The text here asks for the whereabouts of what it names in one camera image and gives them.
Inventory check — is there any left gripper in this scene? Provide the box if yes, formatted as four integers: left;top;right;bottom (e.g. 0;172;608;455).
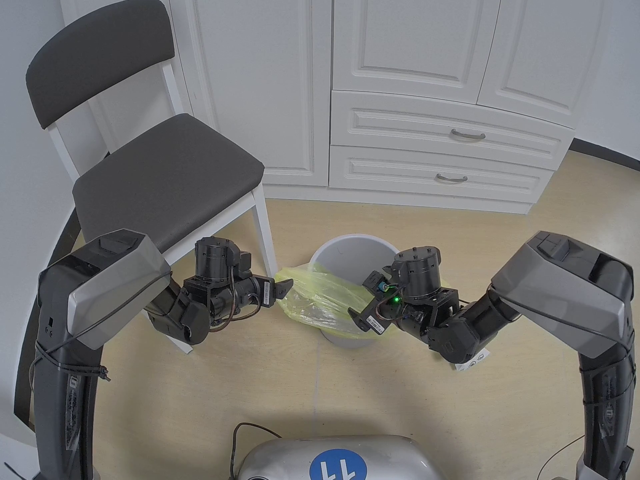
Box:
212;276;276;317

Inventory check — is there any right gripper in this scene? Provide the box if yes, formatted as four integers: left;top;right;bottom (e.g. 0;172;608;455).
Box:
360;293;428;340

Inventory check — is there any white trash bin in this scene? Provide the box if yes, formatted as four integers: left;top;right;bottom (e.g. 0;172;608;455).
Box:
308;234;399;351

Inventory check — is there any black cable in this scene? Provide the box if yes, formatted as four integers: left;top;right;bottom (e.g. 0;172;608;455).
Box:
229;422;283;476

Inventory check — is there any white wardrobe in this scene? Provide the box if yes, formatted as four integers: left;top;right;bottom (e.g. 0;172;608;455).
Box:
56;0;613;215

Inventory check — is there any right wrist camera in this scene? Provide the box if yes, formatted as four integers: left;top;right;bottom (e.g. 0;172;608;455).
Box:
362;267;401;299

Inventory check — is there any yellow-green plastic bag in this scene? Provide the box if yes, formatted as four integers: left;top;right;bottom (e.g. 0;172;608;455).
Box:
277;263;401;341

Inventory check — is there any white printed wrapper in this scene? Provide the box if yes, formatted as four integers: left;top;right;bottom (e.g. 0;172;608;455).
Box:
454;349;489;374

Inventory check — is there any white chair with grey cushions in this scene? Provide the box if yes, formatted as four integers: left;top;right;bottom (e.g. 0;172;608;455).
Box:
25;0;277;355

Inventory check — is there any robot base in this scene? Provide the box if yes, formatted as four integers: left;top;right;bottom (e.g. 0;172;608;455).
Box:
239;435;443;480

